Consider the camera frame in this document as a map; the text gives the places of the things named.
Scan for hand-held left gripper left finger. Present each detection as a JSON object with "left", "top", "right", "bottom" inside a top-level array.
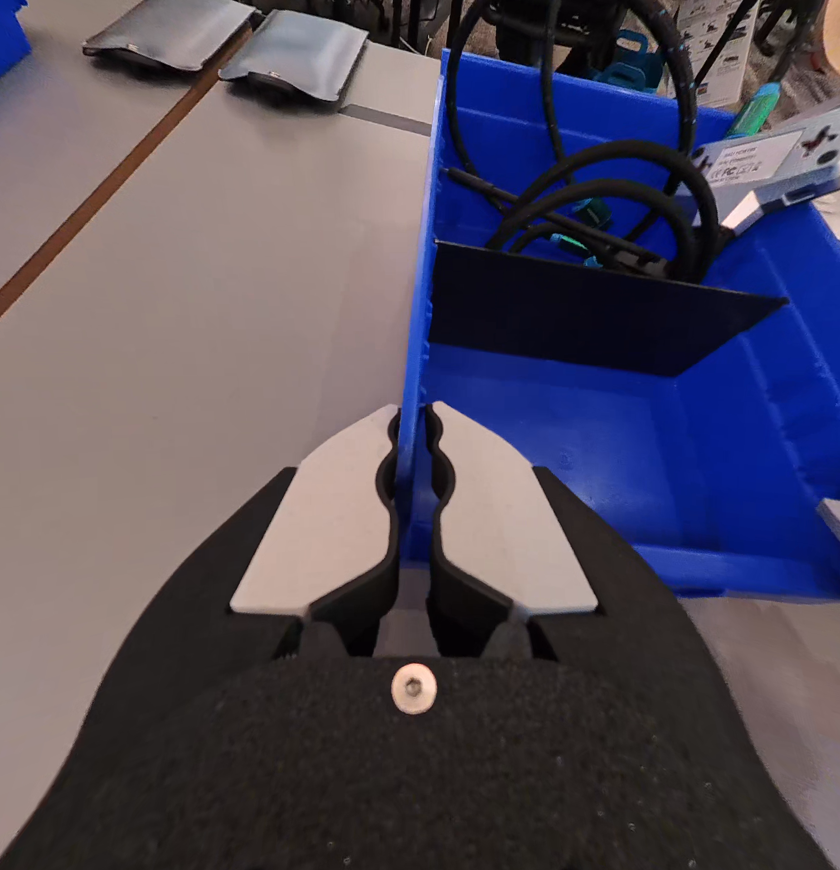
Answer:
[{"left": 228, "top": 403, "right": 402, "bottom": 656}]

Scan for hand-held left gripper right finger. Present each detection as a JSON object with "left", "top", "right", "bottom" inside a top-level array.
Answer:
[{"left": 425, "top": 400, "right": 600, "bottom": 657}]

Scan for blue plastic bin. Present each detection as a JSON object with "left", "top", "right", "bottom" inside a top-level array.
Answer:
[
  {"left": 396, "top": 48, "right": 840, "bottom": 607},
  {"left": 0, "top": 0, "right": 33, "bottom": 91}
]

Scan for thin black hub cable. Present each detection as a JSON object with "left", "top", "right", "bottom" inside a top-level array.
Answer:
[{"left": 443, "top": 166, "right": 665, "bottom": 273}]

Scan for silver hub adapter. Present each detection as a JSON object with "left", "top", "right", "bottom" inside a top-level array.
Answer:
[{"left": 692, "top": 98, "right": 840, "bottom": 237}]

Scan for grey desk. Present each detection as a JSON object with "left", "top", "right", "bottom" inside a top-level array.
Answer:
[{"left": 0, "top": 0, "right": 840, "bottom": 870}]

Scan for black bin divider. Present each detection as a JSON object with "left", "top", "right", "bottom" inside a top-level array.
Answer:
[{"left": 430, "top": 241, "right": 789, "bottom": 379}]

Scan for dark grey leather pouch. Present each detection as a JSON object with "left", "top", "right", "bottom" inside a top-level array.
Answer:
[
  {"left": 218, "top": 9, "right": 371, "bottom": 104},
  {"left": 82, "top": 0, "right": 259, "bottom": 73}
]

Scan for blue storage crate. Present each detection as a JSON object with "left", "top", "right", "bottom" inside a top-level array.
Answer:
[{"left": 592, "top": 29, "right": 667, "bottom": 97}]

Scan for printed paper sheet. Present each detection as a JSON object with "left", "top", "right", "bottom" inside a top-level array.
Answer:
[{"left": 677, "top": 0, "right": 758, "bottom": 111}]

